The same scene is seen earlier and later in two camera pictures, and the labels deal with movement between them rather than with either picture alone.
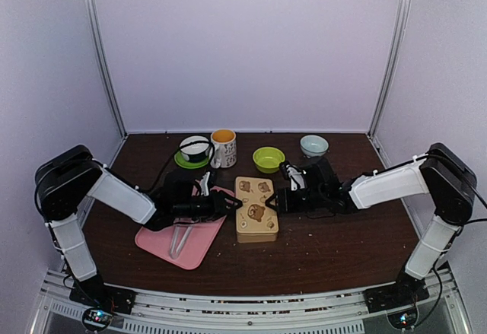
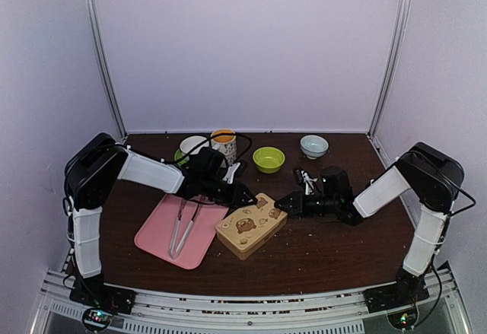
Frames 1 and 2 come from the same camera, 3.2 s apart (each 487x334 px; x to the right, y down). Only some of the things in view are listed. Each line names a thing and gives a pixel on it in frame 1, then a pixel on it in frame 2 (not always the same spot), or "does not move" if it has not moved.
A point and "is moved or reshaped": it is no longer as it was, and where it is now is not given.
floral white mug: x=224 y=142 does not move
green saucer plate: x=187 y=163 does not move
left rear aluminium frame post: x=90 y=20 does not move
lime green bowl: x=267 y=159 does not move
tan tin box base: x=256 y=237 → x=244 y=254
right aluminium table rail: x=383 y=153 does not move
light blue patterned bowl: x=313 y=145 does not move
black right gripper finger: x=273 y=207 → x=288 y=210
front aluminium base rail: x=61 y=312 does not move
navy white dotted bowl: x=195 y=152 does not move
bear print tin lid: x=254 y=216 is moved or reshaped
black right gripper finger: x=270 y=198 → x=283 y=202
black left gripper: x=218 y=206 → x=237 y=196
